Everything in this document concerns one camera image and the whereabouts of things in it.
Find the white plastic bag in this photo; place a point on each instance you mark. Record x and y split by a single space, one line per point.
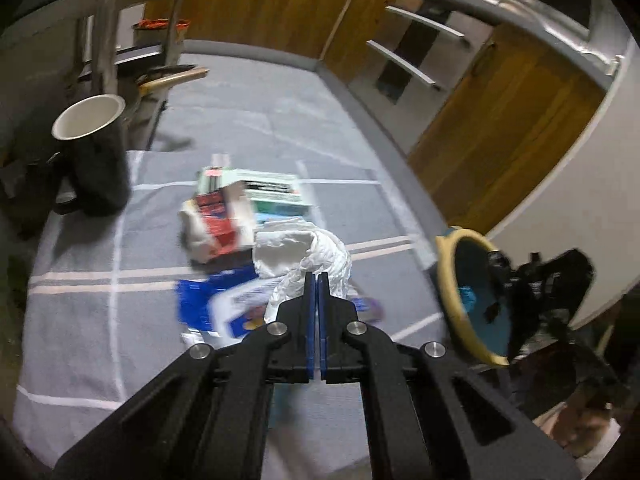
295 250

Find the wooden oven housing cabinet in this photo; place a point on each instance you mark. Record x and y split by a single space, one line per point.
500 110

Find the pale green medicine box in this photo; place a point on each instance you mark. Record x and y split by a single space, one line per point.
270 182

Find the wooden sink base cabinets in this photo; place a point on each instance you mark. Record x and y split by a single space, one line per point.
260 10

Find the metal shelf rack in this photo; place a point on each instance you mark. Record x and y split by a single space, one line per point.
107 25

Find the blue white packet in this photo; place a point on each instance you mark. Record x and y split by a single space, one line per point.
200 305

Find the red white packet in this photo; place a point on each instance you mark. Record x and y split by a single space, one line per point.
215 215

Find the steel built-in oven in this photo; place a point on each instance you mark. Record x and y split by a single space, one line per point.
400 70

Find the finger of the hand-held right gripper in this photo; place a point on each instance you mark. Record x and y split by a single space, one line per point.
502 272

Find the black mug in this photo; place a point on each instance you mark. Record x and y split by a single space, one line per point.
100 170

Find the yellow rimmed teal bin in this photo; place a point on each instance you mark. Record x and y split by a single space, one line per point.
477 332

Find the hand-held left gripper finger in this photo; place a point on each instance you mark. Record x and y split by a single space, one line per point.
323 330
312 330

